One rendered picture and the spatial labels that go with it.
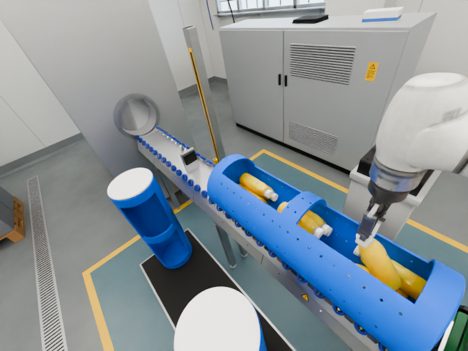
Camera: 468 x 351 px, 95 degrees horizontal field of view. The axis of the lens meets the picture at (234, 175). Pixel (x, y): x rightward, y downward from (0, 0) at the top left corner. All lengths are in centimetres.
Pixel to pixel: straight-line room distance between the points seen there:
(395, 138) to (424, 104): 6
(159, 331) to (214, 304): 124
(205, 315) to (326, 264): 43
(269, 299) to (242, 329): 112
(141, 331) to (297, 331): 116
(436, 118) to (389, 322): 51
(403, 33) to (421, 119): 171
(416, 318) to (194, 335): 61
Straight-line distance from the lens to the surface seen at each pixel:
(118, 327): 225
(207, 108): 160
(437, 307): 74
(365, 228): 62
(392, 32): 215
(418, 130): 45
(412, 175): 51
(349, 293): 76
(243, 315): 84
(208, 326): 86
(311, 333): 190
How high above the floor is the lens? 185
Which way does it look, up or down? 41 degrees down
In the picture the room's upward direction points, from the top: 12 degrees counter-clockwise
